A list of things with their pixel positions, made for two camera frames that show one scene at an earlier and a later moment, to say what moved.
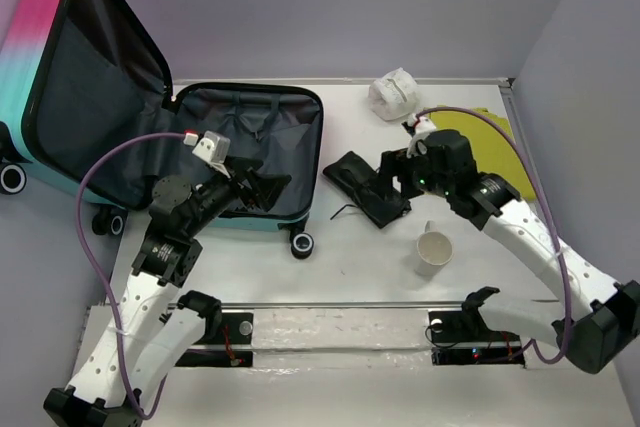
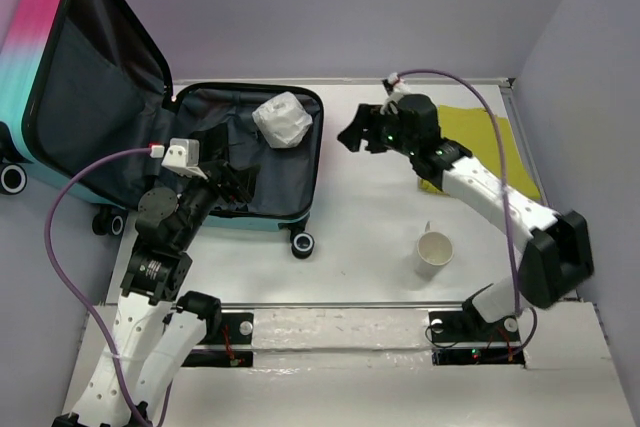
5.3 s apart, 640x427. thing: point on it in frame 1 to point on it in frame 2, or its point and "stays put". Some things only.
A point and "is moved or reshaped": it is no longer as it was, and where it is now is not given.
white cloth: [394, 96] to [282, 119]
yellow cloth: [491, 151] stays put
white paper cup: [433, 250] stays put
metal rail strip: [362, 305] stays put
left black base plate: [236, 329] stays put
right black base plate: [464, 327] stays put
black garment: [363, 187] is moved or reshaped
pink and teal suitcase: [80, 74] stays put
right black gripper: [393, 163] to [367, 117]
